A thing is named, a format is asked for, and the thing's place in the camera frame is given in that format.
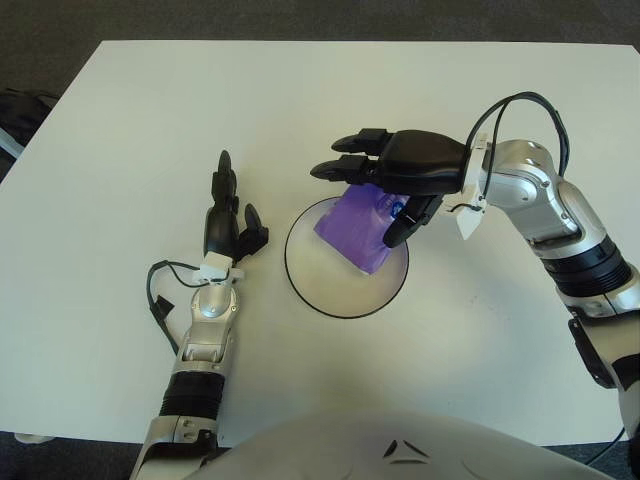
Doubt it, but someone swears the white plate black rim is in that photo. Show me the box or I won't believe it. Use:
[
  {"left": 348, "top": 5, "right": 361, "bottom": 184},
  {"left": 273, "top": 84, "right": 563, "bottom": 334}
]
[{"left": 284, "top": 197, "right": 411, "bottom": 319}]

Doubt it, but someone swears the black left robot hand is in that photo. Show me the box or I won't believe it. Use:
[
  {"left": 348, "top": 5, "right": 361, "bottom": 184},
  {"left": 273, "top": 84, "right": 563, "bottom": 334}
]
[{"left": 203, "top": 148, "right": 271, "bottom": 266}]

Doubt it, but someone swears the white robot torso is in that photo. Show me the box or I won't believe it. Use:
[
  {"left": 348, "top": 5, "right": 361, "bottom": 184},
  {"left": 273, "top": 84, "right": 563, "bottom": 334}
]
[{"left": 197, "top": 407, "right": 606, "bottom": 480}]

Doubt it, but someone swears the black bag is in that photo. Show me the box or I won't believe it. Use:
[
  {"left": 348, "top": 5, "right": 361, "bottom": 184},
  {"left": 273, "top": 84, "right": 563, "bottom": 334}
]
[{"left": 0, "top": 88, "right": 59, "bottom": 161}]

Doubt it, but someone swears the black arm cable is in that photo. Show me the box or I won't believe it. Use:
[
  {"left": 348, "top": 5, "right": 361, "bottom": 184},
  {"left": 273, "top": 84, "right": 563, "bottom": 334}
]
[
  {"left": 464, "top": 91, "right": 571, "bottom": 176},
  {"left": 146, "top": 259, "right": 209, "bottom": 354}
]

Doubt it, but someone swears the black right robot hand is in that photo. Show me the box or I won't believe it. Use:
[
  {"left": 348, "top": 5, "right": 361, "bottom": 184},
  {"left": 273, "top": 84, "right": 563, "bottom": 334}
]
[{"left": 309, "top": 128, "right": 474, "bottom": 249}]

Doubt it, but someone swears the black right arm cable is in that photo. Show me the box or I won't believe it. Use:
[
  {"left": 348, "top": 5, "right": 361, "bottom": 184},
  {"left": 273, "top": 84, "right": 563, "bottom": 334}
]
[{"left": 464, "top": 91, "right": 571, "bottom": 176}]

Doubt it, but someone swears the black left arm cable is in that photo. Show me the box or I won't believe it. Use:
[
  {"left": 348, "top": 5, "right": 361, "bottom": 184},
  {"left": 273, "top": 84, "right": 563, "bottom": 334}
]
[{"left": 146, "top": 259, "right": 209, "bottom": 354}]

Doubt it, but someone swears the white tube frame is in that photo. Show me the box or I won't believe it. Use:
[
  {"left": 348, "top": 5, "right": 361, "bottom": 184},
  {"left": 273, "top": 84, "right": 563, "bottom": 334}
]
[{"left": 0, "top": 127, "right": 25, "bottom": 159}]

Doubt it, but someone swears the purple tissue paper pack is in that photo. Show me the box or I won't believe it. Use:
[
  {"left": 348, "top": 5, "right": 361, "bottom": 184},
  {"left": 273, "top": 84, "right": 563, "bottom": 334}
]
[{"left": 313, "top": 184, "right": 414, "bottom": 275}]

